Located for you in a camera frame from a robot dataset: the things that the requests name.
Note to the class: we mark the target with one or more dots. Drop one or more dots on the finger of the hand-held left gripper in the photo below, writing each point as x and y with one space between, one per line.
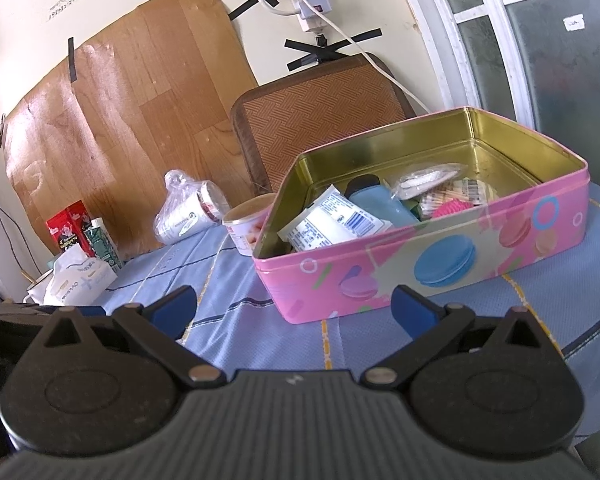
87 311

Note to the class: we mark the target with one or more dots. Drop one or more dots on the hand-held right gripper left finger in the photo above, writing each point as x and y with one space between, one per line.
172 305

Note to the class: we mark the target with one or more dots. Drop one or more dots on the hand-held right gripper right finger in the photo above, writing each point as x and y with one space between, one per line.
415 310

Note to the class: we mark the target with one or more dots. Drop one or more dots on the pink printed tin box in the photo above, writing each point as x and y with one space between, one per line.
430 270

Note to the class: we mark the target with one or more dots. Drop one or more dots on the pink knitted cloth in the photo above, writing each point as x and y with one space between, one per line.
452 207

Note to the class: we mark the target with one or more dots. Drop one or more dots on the light blue plastic bottle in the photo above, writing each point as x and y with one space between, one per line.
380 205

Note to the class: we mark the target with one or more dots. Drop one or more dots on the small white blue tissue packet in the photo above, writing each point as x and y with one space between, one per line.
330 220

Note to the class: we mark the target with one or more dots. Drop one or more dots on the clear plastic packet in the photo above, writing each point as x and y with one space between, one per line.
420 180

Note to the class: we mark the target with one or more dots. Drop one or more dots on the clear packet of sticks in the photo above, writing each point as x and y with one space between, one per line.
472 190

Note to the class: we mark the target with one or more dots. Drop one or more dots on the large white tissue pack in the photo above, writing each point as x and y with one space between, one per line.
80 280

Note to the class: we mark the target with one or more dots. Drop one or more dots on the white mug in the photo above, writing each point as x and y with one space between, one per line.
35 290

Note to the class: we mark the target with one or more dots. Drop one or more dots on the green carton with white cap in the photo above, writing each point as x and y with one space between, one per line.
102 245

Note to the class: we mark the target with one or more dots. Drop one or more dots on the blue tablecloth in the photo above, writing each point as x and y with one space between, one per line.
240 320

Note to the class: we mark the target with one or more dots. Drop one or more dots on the red snack box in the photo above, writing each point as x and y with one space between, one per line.
65 232

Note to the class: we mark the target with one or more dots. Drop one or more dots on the plastic bag of paper cups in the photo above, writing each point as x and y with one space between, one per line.
185 215

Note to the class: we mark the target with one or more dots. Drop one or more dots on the round can with beige lid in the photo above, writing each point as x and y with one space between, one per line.
245 230

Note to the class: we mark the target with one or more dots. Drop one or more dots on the black tape strip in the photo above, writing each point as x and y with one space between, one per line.
2 131
71 60

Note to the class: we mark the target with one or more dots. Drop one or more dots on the black tape cross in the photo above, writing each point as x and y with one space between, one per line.
330 50

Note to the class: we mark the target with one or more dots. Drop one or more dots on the wood-grain wall sheet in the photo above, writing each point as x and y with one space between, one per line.
130 110

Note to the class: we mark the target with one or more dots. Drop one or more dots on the white window frame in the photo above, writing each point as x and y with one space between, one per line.
440 35

